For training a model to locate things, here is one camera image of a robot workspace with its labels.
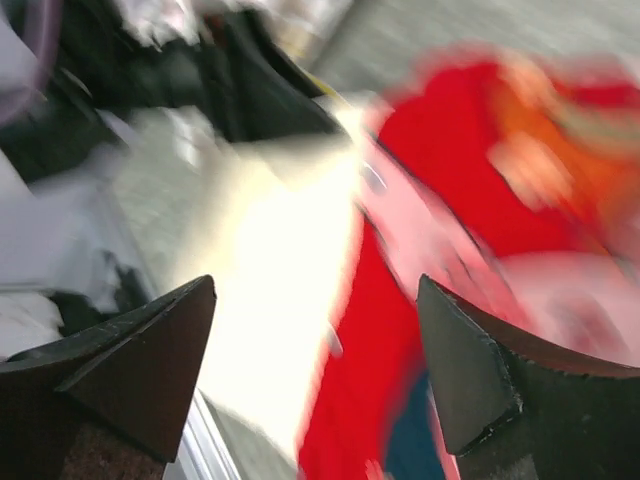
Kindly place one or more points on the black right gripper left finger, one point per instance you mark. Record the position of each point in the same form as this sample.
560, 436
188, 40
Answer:
109, 402

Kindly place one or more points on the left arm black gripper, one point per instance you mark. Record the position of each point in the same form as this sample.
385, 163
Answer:
225, 65

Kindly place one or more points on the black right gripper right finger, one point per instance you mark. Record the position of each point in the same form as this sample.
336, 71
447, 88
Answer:
514, 406

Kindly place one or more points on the cream yellow-edged pillow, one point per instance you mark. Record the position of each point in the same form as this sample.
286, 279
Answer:
273, 224

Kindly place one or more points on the red cartoon pillowcase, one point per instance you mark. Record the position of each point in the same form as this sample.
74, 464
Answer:
512, 181

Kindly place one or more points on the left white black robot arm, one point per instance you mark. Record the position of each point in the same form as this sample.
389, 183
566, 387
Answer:
48, 118

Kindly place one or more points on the aluminium rail frame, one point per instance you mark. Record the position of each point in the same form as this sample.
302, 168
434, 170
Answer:
203, 453

